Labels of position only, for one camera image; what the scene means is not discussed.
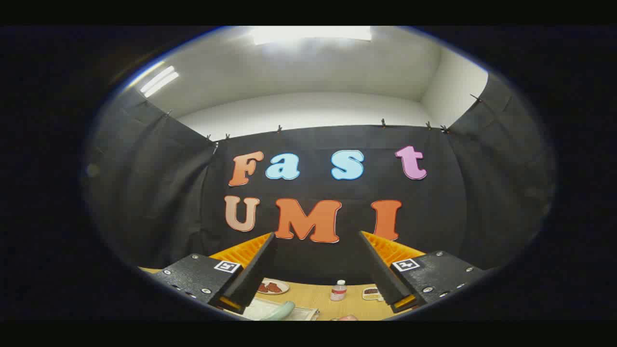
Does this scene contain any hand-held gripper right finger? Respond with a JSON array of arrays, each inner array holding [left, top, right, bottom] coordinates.
[[358, 231, 485, 314]]

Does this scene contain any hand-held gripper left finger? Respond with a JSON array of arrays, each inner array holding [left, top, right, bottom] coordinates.
[[163, 233, 278, 315]]

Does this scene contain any pale green plate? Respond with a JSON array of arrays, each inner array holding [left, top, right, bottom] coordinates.
[[260, 301, 295, 321]]

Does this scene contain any white wire dish rack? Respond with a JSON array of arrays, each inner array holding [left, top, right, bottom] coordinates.
[[242, 298, 320, 321]]

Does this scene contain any small beige meat dish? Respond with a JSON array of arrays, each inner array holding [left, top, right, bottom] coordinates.
[[257, 279, 290, 295]]

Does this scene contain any black backdrop cloth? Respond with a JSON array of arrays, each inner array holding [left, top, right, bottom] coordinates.
[[82, 72, 557, 285]]

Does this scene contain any twin tube ceiling light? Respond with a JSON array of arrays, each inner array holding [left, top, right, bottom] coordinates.
[[139, 65, 180, 98]]

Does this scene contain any large ceiling light panel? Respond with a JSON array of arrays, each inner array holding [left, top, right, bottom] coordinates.
[[251, 26, 373, 46]]

